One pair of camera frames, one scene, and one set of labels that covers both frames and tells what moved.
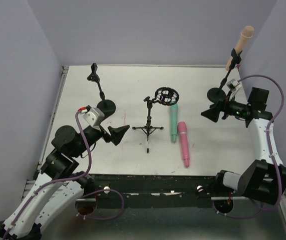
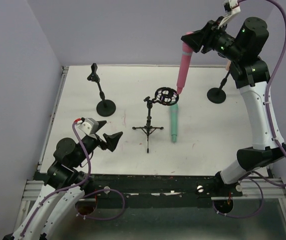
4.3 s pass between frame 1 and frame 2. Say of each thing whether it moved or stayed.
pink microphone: moved
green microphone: stayed
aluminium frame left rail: stayed
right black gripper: moved
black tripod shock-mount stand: stayed
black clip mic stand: stayed
